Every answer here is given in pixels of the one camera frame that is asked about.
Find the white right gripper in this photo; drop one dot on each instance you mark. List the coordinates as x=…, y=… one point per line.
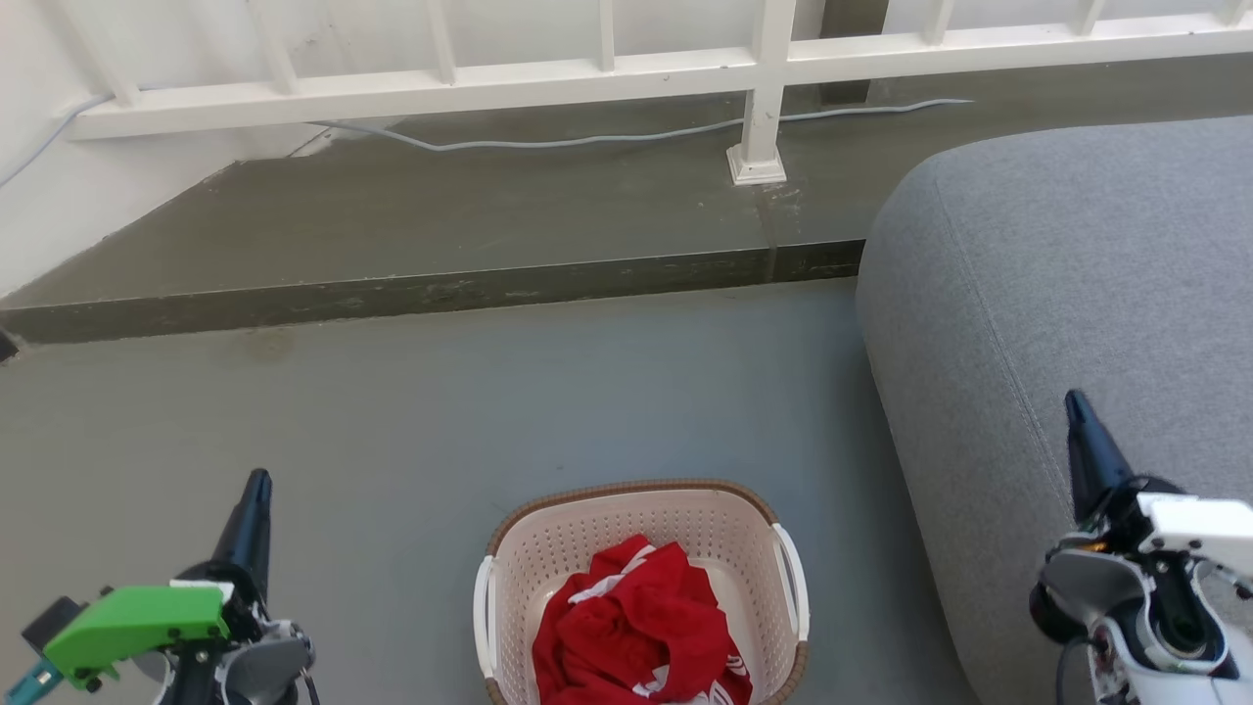
x=1165, y=558

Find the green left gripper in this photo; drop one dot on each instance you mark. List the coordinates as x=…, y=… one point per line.
x=137, y=617

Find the red garment with white trim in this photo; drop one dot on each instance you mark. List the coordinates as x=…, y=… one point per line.
x=636, y=627

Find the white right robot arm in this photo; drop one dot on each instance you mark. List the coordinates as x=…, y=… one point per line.
x=1175, y=685

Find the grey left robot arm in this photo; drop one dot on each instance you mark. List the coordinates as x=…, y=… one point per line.
x=259, y=671

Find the grey fabric sofa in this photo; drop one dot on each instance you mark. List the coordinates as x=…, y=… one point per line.
x=1057, y=294

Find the beige perforated laundry basket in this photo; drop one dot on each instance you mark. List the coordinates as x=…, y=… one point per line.
x=548, y=548

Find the white metal railing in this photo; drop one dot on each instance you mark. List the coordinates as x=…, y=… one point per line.
x=769, y=69

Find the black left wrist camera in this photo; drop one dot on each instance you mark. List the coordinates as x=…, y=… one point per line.
x=49, y=619

